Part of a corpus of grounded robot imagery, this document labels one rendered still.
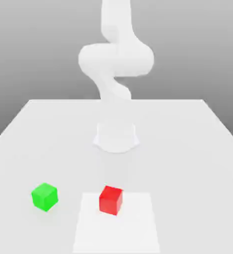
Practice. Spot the small green cube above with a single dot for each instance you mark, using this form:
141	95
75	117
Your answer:
44	197

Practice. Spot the small red cube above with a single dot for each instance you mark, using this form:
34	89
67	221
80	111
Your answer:
110	200

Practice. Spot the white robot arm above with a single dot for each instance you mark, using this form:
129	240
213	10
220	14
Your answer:
116	59

